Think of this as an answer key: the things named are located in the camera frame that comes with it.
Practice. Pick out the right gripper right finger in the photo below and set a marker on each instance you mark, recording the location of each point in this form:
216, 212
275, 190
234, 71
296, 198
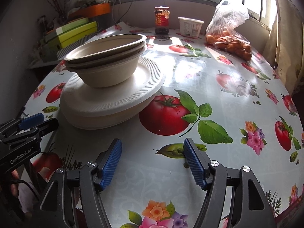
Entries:
210, 176

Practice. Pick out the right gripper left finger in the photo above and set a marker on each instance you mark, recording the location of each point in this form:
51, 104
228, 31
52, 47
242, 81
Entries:
94, 178

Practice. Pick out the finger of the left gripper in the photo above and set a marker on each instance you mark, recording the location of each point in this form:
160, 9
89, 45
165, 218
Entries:
18, 124
45, 125

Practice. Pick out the beige paper bowl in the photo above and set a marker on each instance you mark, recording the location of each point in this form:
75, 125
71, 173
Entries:
106, 46
109, 74
84, 64

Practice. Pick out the left hand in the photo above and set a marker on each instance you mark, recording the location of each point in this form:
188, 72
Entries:
14, 183

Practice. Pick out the floral fruit print tablecloth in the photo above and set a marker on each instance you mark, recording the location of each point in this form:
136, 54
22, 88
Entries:
239, 113

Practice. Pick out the black white striped box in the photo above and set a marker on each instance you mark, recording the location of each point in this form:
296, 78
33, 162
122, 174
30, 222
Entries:
48, 54

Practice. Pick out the white green flat box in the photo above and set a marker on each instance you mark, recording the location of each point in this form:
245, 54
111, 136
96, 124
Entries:
69, 26

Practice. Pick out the lime green flat box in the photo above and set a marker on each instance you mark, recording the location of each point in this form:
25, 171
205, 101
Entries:
71, 36

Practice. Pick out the plastic bag of oranges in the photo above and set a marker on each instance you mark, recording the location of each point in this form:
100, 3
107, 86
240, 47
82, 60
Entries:
221, 33

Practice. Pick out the floral cream curtain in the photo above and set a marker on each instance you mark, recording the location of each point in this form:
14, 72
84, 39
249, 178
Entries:
284, 47

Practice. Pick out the white plastic tub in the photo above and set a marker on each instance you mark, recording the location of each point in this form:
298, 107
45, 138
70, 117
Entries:
190, 27

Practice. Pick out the red label sauce jar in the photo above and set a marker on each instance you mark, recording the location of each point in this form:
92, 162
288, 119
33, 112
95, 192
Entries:
162, 20

